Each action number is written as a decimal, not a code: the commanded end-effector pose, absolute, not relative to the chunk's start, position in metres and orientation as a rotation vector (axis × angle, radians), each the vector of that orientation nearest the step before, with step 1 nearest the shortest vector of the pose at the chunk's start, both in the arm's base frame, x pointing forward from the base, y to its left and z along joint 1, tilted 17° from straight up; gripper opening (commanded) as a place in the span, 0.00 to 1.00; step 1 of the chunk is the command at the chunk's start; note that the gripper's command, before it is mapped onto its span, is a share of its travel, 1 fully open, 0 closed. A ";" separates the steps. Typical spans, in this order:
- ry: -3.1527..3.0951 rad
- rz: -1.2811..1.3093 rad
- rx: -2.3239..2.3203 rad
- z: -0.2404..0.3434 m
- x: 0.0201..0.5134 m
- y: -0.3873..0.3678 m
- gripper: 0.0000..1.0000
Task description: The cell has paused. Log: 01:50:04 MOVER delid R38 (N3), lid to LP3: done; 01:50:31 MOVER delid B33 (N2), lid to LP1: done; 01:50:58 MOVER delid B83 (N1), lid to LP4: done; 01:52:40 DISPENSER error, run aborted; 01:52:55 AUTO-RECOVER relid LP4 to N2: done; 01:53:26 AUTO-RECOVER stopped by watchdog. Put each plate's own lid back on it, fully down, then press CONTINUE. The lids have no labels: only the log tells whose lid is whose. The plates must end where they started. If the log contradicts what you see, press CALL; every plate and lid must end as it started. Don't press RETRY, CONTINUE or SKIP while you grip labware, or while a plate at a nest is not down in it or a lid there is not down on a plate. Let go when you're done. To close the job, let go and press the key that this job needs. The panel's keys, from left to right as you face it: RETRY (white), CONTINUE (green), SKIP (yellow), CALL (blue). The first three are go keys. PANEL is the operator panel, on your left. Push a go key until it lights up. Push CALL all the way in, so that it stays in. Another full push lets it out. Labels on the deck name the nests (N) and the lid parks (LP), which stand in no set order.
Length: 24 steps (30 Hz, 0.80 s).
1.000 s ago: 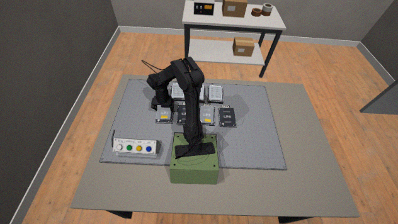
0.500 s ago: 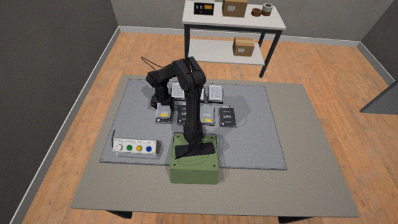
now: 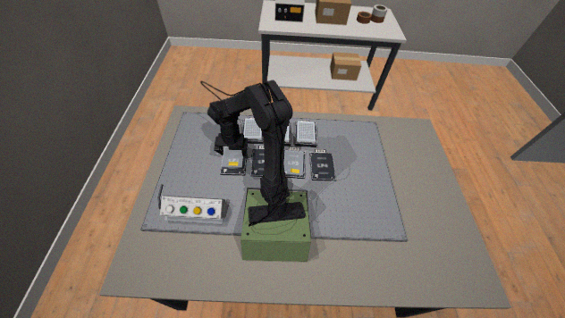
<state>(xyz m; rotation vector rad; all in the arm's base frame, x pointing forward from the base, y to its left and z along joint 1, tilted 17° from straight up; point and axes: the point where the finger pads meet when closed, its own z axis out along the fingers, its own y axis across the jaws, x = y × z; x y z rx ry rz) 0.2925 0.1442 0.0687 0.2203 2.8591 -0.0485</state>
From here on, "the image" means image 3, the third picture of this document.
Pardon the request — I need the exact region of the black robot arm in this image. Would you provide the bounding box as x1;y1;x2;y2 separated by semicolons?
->
207;80;306;223

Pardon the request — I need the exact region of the white button panel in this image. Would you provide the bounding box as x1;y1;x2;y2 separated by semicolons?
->
157;184;227;224

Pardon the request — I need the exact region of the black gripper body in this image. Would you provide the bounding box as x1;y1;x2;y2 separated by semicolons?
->
215;130;248;150

